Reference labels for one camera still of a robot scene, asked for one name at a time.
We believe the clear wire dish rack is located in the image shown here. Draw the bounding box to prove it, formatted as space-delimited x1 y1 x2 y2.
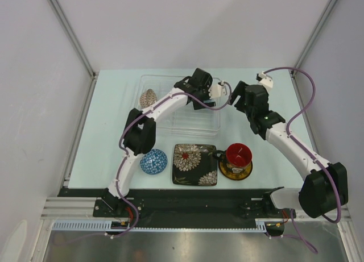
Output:
134 74 220 138

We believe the beige patterned bowl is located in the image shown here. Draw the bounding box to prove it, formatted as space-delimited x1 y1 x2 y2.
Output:
139 89 158 109

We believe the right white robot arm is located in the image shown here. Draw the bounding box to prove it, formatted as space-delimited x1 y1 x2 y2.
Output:
229 81 349 218

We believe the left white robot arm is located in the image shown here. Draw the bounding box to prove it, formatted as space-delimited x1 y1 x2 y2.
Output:
101 68 214 217

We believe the red black mug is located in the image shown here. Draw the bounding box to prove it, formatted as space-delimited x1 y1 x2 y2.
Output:
212 143 253 170

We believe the yellow black saucer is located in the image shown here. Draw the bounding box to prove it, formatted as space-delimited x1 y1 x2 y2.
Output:
218 161 253 181

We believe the black floral square plate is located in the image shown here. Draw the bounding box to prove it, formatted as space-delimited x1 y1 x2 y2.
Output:
172 144 218 186

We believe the blue patterned bowl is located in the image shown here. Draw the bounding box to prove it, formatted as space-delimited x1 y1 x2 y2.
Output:
140 149 168 175

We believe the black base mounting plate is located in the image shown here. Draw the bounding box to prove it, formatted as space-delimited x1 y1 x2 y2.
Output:
59 188 296 235

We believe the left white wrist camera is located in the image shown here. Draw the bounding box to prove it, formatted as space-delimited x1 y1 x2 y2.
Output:
208 81 228 99

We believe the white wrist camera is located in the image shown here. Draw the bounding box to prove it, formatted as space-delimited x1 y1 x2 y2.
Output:
256 72 274 92
208 81 228 99

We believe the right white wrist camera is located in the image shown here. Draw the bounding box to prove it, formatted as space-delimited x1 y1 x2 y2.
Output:
256 72 274 92

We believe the white slotted cable duct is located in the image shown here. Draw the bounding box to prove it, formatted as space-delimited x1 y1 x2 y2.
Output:
52 220 267 233

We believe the right aluminium corner post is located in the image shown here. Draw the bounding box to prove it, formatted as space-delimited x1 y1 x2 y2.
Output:
294 0 340 68

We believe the aluminium corner post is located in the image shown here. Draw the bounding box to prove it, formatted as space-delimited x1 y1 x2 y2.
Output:
41 0 97 78
294 0 340 68

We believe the left aluminium corner post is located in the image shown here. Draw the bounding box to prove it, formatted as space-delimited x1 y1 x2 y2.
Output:
41 0 97 78

